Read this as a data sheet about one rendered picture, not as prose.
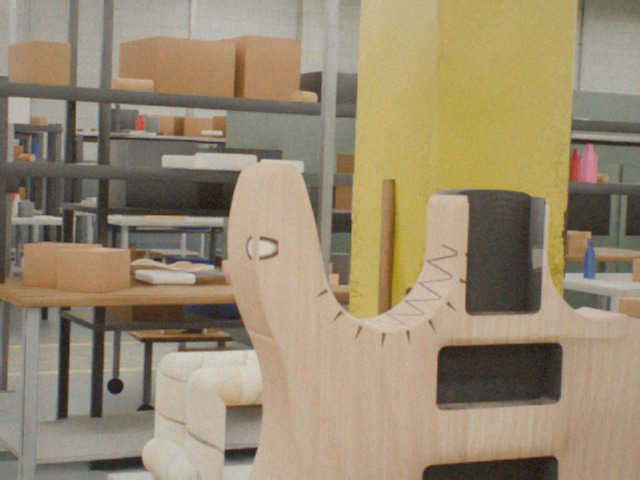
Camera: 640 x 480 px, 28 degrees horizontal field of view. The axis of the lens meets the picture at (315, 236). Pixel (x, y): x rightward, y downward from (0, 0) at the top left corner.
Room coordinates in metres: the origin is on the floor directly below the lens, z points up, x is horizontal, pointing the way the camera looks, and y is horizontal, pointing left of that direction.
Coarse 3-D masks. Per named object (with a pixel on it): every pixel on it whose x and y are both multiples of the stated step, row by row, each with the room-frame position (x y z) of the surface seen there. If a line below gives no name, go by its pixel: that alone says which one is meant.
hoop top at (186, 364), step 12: (168, 360) 1.09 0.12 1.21; (180, 360) 1.09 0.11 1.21; (192, 360) 1.09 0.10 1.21; (204, 360) 1.10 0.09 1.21; (216, 360) 1.10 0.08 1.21; (228, 360) 1.11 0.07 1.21; (240, 360) 1.11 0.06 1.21; (252, 360) 1.12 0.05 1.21; (168, 372) 1.09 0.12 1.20; (180, 372) 1.09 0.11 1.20; (192, 372) 1.09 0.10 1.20
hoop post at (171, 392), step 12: (168, 384) 1.08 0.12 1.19; (180, 384) 1.09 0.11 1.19; (156, 396) 1.10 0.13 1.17; (168, 396) 1.08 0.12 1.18; (180, 396) 1.09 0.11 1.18; (156, 408) 1.09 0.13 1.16; (168, 408) 1.08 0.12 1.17; (180, 408) 1.09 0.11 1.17; (156, 420) 1.09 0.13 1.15; (168, 420) 1.08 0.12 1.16; (180, 420) 1.09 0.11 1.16; (156, 432) 1.09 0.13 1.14; (168, 432) 1.08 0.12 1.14; (180, 432) 1.09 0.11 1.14; (180, 444) 1.09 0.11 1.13
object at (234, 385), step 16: (208, 368) 1.02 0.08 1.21; (224, 368) 1.03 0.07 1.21; (240, 368) 1.03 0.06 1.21; (256, 368) 1.04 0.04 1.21; (192, 384) 1.01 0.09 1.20; (208, 384) 1.01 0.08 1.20; (224, 384) 1.02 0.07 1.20; (240, 384) 1.02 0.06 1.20; (256, 384) 1.03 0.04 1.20; (224, 400) 1.02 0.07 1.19; (240, 400) 1.03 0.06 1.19; (256, 400) 1.03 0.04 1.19
